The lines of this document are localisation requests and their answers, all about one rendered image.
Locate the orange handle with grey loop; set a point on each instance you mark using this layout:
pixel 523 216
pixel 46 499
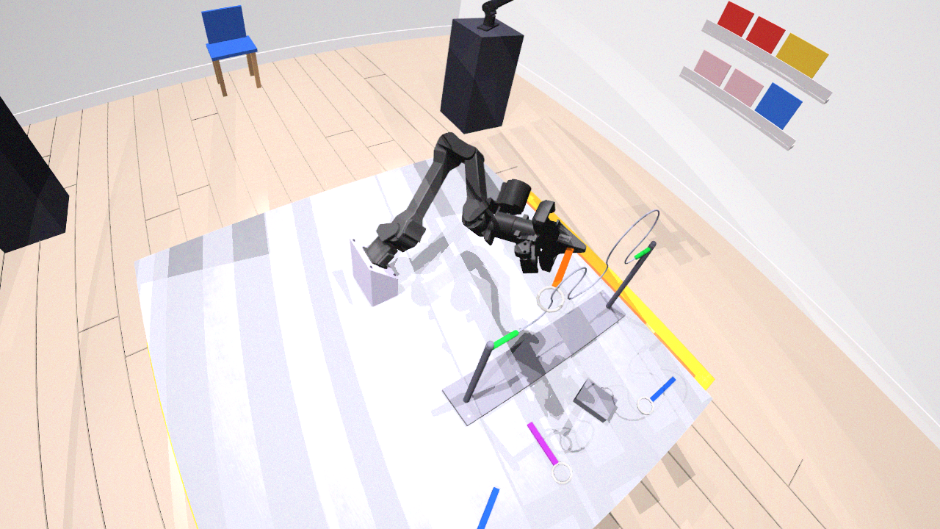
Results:
pixel 558 278

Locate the white loop with blue handle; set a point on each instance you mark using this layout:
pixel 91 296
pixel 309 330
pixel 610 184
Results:
pixel 656 395
pixel 488 508

